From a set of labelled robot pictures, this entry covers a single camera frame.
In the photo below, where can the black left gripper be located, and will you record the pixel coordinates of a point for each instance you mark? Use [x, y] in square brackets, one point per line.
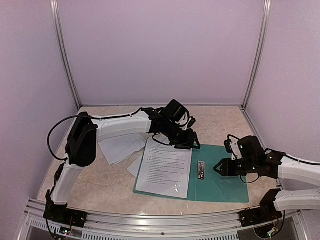
[188, 143]

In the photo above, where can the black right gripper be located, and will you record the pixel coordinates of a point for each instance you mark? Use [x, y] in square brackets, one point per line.
[226, 169]

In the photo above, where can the green file folder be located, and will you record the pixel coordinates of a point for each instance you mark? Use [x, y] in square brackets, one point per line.
[214, 188]

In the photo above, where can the white Chinese agreement sheet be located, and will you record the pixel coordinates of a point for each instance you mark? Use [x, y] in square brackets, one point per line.
[164, 171]

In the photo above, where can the white printed top sheet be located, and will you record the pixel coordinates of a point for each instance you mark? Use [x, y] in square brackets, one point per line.
[133, 169]

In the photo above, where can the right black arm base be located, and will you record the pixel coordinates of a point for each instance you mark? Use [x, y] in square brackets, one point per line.
[264, 213]

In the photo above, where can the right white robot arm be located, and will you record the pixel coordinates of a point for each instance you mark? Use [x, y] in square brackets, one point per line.
[304, 172]

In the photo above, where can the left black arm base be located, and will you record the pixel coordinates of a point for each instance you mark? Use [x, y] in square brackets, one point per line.
[62, 214]

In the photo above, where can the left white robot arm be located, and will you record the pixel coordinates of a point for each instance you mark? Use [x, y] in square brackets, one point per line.
[86, 132]

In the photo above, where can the white paper stack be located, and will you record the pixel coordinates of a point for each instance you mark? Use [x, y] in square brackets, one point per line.
[117, 149]

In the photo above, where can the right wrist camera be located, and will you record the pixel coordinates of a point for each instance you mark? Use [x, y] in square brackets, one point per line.
[231, 146]

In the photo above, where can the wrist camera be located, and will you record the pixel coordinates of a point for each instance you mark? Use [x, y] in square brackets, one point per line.
[191, 122]
[231, 146]

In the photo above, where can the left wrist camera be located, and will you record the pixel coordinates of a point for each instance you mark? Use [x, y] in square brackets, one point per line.
[191, 122]

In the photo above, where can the left aluminium corner post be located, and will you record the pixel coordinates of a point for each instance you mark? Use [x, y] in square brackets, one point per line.
[54, 5]

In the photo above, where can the aluminium front rail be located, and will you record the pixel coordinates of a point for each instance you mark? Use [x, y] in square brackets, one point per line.
[112, 226]

